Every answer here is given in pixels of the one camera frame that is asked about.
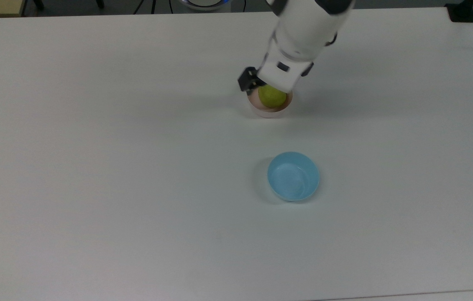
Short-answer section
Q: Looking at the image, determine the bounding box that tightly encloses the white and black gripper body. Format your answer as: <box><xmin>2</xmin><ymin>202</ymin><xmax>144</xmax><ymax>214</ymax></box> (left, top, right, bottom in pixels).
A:
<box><xmin>256</xmin><ymin>51</ymin><xmax>315</xmax><ymax>94</ymax></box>

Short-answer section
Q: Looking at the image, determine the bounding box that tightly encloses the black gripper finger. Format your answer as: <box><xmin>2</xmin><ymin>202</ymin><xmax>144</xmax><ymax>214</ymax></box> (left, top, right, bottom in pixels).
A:
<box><xmin>238</xmin><ymin>66</ymin><xmax>267</xmax><ymax>92</ymax></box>

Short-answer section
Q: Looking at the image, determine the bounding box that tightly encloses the green pear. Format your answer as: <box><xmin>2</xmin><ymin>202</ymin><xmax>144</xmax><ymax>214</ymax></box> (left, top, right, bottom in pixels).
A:
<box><xmin>258</xmin><ymin>84</ymin><xmax>288</xmax><ymax>109</ymax></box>

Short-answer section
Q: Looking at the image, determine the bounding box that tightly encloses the pink plastic bowl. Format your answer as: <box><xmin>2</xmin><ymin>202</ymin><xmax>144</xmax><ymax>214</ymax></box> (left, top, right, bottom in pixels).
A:
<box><xmin>248</xmin><ymin>89</ymin><xmax>294</xmax><ymax>119</ymax></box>

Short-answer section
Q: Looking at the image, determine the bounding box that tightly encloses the blue plastic bowl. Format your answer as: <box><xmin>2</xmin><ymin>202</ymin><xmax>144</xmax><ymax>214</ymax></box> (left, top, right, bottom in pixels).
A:
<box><xmin>267</xmin><ymin>151</ymin><xmax>320</xmax><ymax>202</ymax></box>

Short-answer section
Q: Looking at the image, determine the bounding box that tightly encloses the black table clamp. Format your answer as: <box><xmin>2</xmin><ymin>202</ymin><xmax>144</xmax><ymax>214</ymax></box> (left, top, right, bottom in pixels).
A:
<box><xmin>445</xmin><ymin>0</ymin><xmax>473</xmax><ymax>23</ymax></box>

